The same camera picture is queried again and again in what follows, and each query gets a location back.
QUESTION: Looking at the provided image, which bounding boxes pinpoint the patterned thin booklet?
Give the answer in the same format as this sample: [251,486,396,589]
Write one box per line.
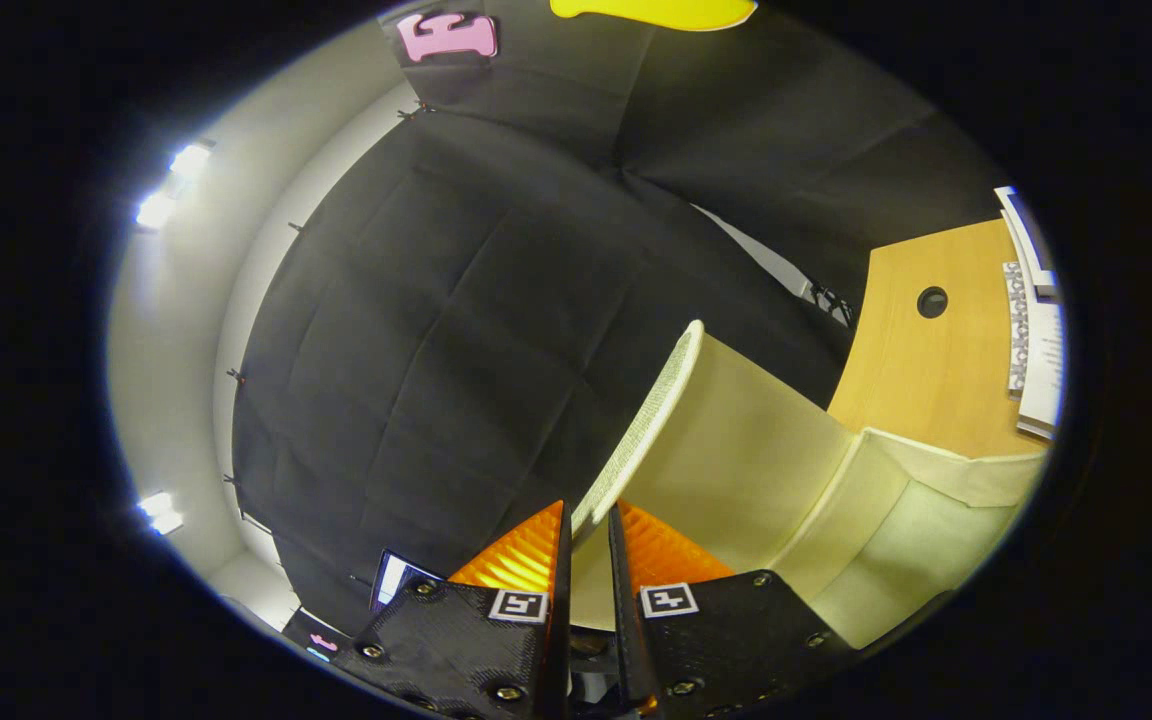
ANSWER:
[1002,260,1029,399]

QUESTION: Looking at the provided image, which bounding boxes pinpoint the glossy printed sheet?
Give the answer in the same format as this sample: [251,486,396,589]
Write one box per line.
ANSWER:
[281,608,352,663]
[371,548,442,613]

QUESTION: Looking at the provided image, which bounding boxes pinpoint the green fabric storage box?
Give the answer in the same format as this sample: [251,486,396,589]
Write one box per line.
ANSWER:
[568,318,1052,651]

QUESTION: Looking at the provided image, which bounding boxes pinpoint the white ceiling light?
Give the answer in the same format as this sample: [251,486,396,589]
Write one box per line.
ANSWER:
[136,490,185,536]
[168,140,217,181]
[134,192,179,231]

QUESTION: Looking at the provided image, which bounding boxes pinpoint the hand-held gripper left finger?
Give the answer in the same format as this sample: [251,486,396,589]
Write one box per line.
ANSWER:
[331,498,574,720]

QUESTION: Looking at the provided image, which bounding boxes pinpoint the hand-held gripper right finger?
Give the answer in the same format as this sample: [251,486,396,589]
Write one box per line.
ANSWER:
[606,500,859,720]

